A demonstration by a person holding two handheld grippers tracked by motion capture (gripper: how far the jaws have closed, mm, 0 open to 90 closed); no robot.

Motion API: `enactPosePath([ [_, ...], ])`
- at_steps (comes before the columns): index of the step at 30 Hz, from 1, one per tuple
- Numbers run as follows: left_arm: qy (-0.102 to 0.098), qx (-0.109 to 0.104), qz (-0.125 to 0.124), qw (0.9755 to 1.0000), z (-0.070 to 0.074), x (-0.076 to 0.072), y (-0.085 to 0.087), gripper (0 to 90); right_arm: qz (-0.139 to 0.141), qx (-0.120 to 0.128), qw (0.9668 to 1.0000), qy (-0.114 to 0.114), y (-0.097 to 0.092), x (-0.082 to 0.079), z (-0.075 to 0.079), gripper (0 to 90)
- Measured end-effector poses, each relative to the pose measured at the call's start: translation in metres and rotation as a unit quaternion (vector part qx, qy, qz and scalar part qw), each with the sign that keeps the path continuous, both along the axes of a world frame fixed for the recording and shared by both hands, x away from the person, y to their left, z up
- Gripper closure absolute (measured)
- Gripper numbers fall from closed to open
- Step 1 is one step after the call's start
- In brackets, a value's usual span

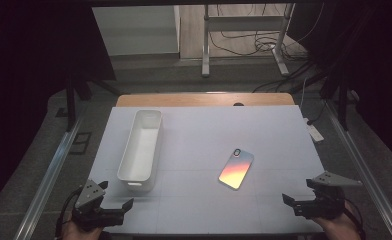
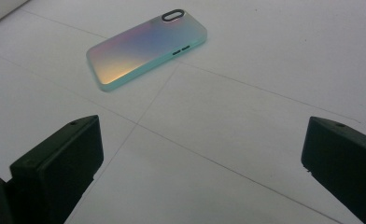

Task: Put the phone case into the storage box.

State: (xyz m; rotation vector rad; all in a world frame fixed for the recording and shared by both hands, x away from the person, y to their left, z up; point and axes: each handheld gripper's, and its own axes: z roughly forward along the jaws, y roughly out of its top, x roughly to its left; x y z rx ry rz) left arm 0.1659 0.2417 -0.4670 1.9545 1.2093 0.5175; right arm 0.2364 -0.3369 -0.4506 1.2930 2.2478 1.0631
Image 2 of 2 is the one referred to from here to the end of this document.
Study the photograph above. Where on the white table mat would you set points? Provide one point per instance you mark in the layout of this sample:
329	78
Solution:
234	124

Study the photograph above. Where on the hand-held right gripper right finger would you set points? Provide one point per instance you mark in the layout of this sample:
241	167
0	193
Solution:
346	158

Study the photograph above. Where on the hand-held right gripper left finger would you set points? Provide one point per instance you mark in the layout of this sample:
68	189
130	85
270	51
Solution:
63	165

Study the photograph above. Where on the white plastic container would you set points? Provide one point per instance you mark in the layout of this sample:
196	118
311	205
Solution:
140	49

